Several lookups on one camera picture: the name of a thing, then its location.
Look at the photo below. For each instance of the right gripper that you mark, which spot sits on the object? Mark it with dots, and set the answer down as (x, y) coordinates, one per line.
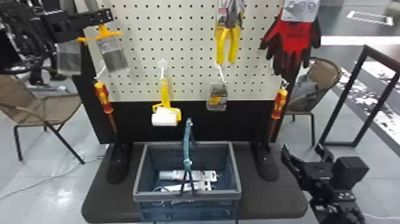
(318, 176)

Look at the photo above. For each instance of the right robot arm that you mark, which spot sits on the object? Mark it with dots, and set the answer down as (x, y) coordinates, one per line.
(337, 208)

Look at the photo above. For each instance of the red and yellow screwdriver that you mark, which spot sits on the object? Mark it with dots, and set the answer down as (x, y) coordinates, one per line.
(279, 104)
(103, 97)

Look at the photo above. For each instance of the brown mesh chair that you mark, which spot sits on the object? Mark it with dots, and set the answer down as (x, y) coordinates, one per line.
(322, 75)
(40, 106)

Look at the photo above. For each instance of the black side table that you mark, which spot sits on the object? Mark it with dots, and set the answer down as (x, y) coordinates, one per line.
(379, 78)

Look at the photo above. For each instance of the white packaged tool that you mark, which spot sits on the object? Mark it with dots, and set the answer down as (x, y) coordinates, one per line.
(203, 175)
(170, 187)

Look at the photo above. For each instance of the red and black gloves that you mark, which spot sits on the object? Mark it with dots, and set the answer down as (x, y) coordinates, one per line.
(290, 37)

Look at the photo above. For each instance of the blue basket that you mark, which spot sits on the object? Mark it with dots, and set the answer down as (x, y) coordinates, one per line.
(187, 195)

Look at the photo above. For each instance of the yellow pliers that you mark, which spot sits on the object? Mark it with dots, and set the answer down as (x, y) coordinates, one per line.
(222, 40)

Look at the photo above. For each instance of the yellow paint roller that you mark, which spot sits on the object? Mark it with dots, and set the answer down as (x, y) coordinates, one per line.
(164, 117)

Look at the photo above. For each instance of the white pegboard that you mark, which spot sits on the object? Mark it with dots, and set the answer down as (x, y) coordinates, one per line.
(187, 47)

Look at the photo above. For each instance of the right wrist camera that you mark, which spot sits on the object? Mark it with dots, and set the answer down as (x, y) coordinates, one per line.
(350, 172)

